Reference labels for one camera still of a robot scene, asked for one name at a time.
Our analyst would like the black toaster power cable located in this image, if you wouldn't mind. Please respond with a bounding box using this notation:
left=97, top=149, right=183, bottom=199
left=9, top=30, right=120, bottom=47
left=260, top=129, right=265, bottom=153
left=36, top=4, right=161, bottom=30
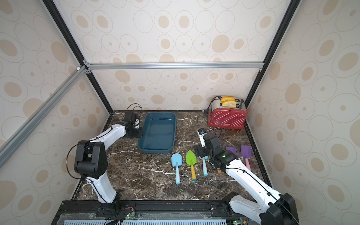
left=203, top=95, right=223, bottom=114

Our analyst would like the yellow toast slice front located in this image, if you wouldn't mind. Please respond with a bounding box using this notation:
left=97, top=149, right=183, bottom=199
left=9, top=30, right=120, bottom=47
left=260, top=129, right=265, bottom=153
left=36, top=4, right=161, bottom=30
left=221, top=100, right=237, bottom=108

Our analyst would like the yellow toast slice back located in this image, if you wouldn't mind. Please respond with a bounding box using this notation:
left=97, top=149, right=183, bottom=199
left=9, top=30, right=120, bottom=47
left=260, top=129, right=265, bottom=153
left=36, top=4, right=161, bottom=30
left=221, top=97, right=235, bottom=102

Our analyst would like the left diagonal aluminium frame bar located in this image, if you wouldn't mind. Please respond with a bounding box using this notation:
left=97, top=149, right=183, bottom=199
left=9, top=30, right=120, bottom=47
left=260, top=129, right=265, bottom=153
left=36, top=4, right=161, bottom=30
left=1, top=66, right=86, bottom=167

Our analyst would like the purple shovel pink handle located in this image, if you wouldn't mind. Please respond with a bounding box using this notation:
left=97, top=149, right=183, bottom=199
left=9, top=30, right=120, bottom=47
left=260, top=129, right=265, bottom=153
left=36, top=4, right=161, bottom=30
left=226, top=146, right=237, bottom=155
left=241, top=145, right=252, bottom=171

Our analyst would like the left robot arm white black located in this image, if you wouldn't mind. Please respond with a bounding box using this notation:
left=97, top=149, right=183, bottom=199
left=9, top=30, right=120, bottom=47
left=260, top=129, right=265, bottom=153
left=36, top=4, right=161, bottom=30
left=74, top=112, right=143, bottom=204

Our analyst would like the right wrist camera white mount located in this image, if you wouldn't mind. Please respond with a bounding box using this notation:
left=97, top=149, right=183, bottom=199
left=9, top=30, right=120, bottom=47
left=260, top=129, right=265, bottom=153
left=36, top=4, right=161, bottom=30
left=197, top=128, right=206, bottom=147

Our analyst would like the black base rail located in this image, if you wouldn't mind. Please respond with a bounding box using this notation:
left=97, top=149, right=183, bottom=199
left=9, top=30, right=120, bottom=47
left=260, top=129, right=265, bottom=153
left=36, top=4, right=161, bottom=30
left=51, top=199, right=294, bottom=225

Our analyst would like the green shovel yellow handle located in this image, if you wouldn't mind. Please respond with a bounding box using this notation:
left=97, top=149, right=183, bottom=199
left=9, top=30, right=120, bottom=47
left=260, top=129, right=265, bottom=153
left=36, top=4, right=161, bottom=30
left=186, top=151, right=197, bottom=182

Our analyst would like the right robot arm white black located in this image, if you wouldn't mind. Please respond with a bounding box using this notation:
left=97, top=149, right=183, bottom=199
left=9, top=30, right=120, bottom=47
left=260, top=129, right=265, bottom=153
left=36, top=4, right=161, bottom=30
left=194, top=129, right=299, bottom=225

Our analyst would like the teal plastic storage box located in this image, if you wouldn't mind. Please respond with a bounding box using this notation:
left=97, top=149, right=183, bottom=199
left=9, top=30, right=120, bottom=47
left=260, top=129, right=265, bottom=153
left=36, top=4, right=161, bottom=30
left=138, top=112, right=177, bottom=154

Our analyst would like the yellow toast slice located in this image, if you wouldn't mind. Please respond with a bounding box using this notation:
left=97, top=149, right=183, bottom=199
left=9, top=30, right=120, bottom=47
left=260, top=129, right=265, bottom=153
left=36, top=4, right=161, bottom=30
left=221, top=97, right=235, bottom=102
left=221, top=100, right=237, bottom=108

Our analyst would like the light blue shovel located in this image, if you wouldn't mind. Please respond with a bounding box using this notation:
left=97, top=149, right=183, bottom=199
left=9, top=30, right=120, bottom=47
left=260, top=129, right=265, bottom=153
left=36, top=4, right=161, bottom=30
left=199, top=156, right=209, bottom=176
left=171, top=153, right=182, bottom=185

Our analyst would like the horizontal aluminium frame bar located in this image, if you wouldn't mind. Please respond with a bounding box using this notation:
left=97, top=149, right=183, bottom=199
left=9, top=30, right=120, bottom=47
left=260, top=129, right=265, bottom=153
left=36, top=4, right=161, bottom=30
left=86, top=61, right=264, bottom=70

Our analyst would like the red polka dot toaster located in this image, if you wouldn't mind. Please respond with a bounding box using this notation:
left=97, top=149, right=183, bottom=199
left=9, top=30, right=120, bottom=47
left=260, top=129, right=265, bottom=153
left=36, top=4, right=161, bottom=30
left=208, top=96, right=248, bottom=129

